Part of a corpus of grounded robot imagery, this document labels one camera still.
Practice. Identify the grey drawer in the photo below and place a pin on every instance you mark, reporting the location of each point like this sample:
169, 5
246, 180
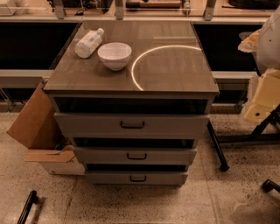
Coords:
134, 156
132, 125
173, 178

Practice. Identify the white ceramic bowl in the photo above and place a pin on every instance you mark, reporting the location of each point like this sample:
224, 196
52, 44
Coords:
115, 56

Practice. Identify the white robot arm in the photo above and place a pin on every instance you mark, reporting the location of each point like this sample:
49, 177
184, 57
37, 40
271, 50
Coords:
265, 42

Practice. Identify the black chair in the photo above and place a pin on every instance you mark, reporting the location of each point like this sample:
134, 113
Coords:
256, 136

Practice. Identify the white plastic bottle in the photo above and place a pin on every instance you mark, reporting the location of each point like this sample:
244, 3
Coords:
88, 44

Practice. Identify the grey drawer cabinet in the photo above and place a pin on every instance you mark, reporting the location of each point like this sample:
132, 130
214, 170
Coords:
167, 74

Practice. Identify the brown cardboard box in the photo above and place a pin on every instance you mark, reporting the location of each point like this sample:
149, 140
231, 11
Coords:
36, 129

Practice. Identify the black bar lower left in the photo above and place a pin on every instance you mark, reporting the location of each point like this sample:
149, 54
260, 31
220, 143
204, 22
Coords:
32, 199

